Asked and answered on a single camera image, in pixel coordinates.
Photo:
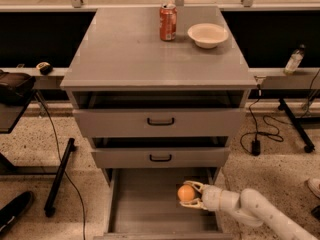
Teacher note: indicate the grey drawer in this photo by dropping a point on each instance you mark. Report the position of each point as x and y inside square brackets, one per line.
[159, 122]
[144, 206]
[160, 157]

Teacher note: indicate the white bowl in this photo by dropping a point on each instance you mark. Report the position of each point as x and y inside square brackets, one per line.
[208, 35]

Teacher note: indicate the orange fruit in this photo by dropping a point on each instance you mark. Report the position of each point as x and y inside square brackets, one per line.
[186, 193]

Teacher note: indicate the black stand leg right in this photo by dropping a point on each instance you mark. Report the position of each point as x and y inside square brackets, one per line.
[309, 146]

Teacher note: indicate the yellow black tape measure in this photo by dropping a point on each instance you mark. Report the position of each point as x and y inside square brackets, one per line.
[44, 68]

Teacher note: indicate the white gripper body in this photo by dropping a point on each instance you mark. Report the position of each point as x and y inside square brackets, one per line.
[211, 197]

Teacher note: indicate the grey bottom drawer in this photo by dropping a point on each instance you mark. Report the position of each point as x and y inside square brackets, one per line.
[144, 206]

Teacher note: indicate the grey drawer cabinet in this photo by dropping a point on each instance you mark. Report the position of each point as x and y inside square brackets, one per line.
[123, 64]

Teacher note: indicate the clear plastic bottle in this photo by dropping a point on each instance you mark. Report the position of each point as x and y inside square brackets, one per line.
[295, 60]

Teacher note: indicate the white red sneaker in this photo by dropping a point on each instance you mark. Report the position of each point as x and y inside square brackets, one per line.
[314, 186]

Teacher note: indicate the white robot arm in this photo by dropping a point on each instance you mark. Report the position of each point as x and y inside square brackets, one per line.
[249, 207]

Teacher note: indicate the grey middle drawer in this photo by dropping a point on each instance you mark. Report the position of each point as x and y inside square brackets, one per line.
[160, 157]

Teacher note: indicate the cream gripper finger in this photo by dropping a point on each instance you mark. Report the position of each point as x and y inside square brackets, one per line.
[193, 204]
[198, 186]

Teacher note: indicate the orange soda can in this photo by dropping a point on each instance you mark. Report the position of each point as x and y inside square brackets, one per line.
[168, 20]

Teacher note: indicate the black table leg left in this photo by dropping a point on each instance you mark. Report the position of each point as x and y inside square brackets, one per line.
[49, 206]

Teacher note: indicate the black bag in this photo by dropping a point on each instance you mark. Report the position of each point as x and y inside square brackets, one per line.
[15, 88]

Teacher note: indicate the black shoe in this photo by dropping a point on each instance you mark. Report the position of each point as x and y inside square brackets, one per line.
[10, 213]

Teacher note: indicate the grey top drawer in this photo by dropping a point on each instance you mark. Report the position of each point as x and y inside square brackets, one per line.
[159, 122]

